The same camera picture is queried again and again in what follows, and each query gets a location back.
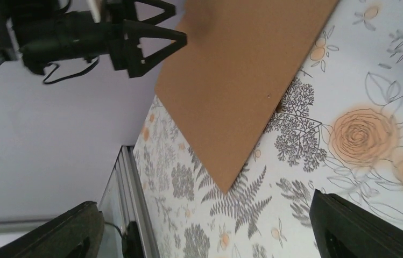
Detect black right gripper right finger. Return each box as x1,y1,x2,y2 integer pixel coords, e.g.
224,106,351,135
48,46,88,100
309,190,403,258

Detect aluminium mounting rail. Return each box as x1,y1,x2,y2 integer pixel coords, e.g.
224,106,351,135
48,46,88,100
98,146,160,258

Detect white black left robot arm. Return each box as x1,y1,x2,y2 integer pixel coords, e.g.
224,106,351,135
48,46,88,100
0,1,187,85

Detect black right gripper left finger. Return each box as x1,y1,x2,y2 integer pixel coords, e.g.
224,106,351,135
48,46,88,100
0,201,105,258

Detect brown cardboard backing board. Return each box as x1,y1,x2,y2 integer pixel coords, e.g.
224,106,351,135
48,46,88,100
155,1,337,193

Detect floral patterned tablecloth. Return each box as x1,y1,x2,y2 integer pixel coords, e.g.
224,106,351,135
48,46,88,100
134,1,403,257

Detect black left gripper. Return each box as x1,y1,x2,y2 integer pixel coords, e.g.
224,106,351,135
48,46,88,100
19,1,187,78

